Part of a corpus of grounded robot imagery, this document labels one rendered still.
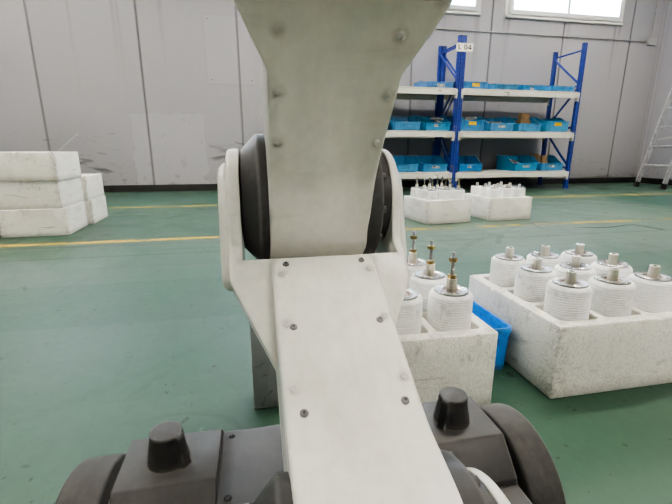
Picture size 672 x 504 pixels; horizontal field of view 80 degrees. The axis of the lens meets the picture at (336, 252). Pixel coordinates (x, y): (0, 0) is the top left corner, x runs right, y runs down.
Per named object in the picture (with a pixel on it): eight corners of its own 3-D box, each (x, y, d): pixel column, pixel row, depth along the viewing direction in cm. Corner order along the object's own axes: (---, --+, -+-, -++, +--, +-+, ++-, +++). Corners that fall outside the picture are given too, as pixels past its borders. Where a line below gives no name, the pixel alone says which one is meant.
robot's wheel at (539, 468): (558, 600, 51) (582, 469, 46) (523, 609, 50) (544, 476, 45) (475, 478, 70) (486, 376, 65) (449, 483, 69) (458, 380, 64)
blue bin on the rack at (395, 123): (382, 131, 565) (382, 116, 560) (408, 132, 571) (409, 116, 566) (393, 130, 517) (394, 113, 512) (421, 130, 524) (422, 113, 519)
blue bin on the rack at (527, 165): (494, 169, 612) (495, 155, 607) (516, 169, 619) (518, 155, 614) (514, 171, 565) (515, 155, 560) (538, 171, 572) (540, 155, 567)
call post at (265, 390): (286, 406, 90) (281, 273, 82) (254, 409, 89) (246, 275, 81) (284, 388, 97) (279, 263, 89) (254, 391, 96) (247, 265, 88)
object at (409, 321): (425, 366, 93) (430, 292, 89) (407, 385, 86) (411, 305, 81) (388, 354, 99) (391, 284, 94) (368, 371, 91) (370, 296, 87)
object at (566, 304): (591, 360, 96) (604, 288, 91) (556, 364, 94) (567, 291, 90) (562, 342, 105) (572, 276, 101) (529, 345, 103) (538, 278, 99)
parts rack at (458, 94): (570, 188, 586) (590, 42, 538) (320, 194, 515) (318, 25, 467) (540, 184, 647) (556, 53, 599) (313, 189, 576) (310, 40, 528)
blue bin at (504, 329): (509, 370, 105) (514, 327, 102) (471, 375, 103) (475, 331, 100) (453, 323, 133) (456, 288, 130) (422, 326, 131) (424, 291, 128)
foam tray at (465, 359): (490, 406, 90) (498, 332, 86) (318, 427, 83) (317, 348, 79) (423, 331, 127) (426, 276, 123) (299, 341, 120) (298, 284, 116)
